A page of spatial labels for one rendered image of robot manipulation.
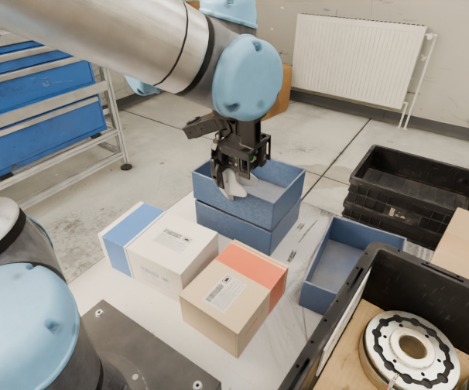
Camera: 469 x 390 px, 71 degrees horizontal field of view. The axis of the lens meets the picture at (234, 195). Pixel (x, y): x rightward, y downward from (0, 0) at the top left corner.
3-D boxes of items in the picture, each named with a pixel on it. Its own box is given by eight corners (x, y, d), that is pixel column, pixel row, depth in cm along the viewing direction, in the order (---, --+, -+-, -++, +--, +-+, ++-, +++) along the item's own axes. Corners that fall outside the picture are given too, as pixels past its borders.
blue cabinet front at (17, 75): (-16, 182, 160) (-82, 62, 127) (106, 128, 208) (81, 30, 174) (-13, 184, 159) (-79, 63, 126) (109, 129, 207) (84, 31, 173)
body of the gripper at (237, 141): (248, 184, 56) (246, 121, 49) (209, 168, 60) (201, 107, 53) (271, 162, 61) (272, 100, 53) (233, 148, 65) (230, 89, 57)
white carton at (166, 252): (107, 265, 69) (97, 234, 64) (146, 230, 78) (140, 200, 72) (185, 306, 61) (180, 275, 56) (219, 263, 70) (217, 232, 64)
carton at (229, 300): (237, 359, 54) (237, 333, 49) (183, 320, 59) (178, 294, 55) (285, 292, 64) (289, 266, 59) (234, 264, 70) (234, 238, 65)
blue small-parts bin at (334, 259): (382, 340, 56) (394, 317, 52) (297, 305, 62) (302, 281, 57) (396, 261, 70) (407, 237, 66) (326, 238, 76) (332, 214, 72)
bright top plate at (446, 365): (348, 351, 39) (350, 349, 38) (386, 299, 44) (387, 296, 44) (440, 420, 33) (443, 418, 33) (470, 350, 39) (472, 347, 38)
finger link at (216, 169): (219, 193, 62) (215, 153, 56) (212, 190, 62) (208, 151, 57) (234, 180, 64) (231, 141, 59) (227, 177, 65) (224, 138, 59)
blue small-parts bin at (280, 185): (193, 197, 75) (190, 171, 71) (230, 169, 85) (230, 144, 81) (271, 231, 66) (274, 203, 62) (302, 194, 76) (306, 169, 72)
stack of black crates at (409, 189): (326, 264, 142) (348, 176, 115) (350, 225, 162) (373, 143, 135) (428, 310, 124) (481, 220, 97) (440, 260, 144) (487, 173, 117)
